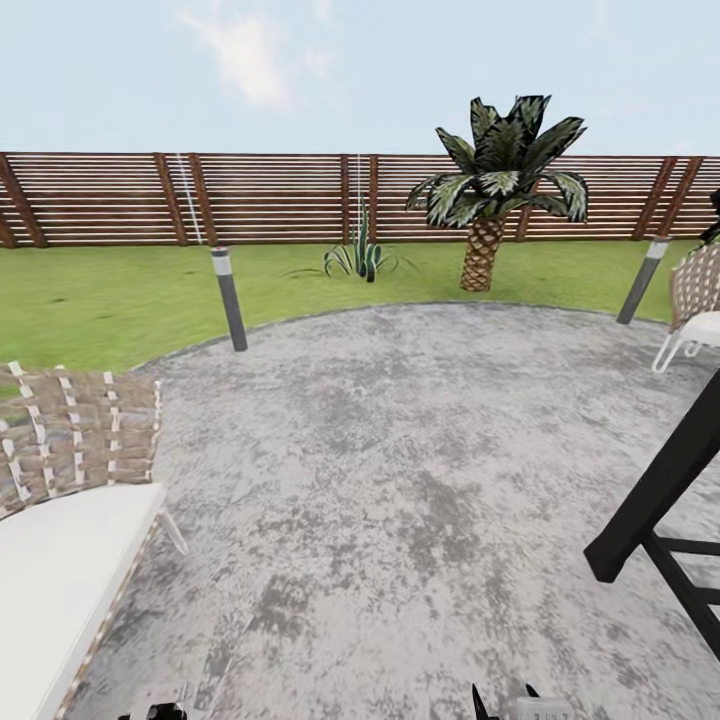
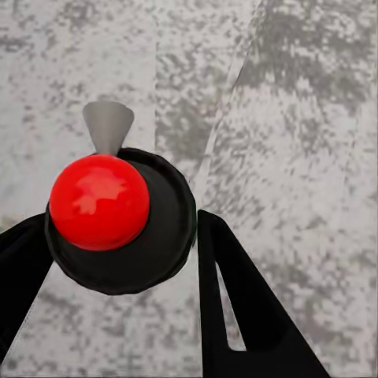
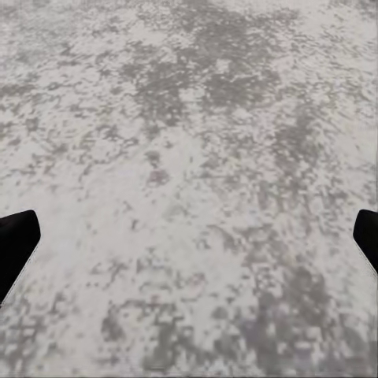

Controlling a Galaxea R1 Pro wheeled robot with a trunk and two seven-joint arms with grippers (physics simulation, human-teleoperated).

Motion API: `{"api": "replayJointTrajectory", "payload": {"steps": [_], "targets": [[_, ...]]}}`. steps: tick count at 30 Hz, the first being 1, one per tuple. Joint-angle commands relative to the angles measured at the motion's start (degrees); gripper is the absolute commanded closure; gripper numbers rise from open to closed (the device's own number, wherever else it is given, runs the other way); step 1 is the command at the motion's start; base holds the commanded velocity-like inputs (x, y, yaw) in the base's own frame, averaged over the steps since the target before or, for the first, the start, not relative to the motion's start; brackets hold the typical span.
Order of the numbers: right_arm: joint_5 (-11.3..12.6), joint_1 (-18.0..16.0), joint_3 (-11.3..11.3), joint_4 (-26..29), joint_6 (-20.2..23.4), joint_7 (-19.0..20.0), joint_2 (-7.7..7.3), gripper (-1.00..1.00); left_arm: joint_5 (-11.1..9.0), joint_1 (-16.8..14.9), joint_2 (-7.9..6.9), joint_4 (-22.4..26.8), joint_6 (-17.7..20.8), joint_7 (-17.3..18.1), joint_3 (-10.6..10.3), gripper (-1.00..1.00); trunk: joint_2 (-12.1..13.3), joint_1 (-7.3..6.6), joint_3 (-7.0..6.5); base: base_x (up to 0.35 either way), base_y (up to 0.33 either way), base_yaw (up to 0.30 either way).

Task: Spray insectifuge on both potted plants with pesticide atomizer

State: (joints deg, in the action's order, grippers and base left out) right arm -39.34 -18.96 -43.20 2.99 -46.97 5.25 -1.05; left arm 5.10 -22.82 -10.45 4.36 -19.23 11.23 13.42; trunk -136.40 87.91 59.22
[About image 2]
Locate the insectifuge atomizer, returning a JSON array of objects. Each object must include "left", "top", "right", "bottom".
[{"left": 44, "top": 101, "right": 198, "bottom": 295}]

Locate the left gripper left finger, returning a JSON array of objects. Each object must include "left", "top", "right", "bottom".
[{"left": 0, "top": 213, "right": 54, "bottom": 365}]

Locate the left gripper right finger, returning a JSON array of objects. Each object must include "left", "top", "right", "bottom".
[{"left": 196, "top": 210, "right": 330, "bottom": 378}]

